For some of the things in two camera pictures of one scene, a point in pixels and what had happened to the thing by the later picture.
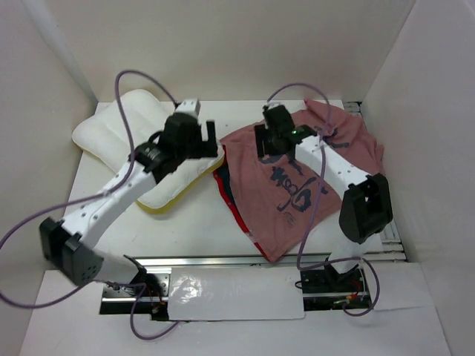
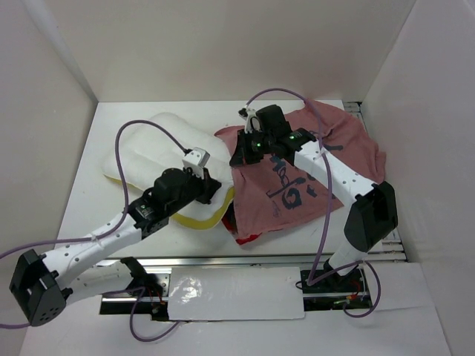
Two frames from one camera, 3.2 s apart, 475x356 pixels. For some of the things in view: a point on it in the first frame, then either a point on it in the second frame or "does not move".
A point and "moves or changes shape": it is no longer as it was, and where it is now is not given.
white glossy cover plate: [235, 293] does not move
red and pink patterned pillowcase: [275, 196] moves or changes shape
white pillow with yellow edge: [103, 136] moves or changes shape
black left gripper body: [193, 150] to [195, 188]
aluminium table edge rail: [223, 259] does not move
